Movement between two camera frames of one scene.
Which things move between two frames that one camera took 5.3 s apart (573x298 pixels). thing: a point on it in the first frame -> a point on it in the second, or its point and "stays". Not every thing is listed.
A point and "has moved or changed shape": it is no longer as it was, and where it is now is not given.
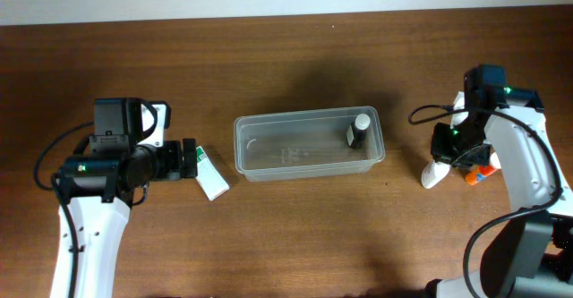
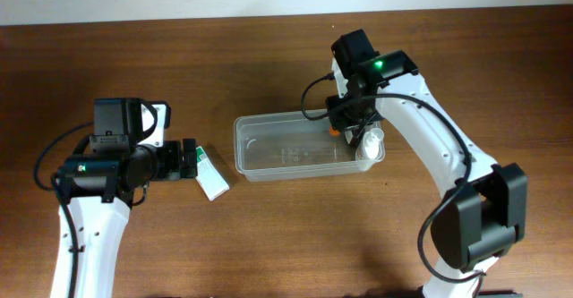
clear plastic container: (306, 143) stays
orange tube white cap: (483, 171) has moved or changed shape
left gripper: (189, 157) stays
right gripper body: (450, 153) -> (354, 124)
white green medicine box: (208, 176) stays
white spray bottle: (432, 173) -> (372, 146)
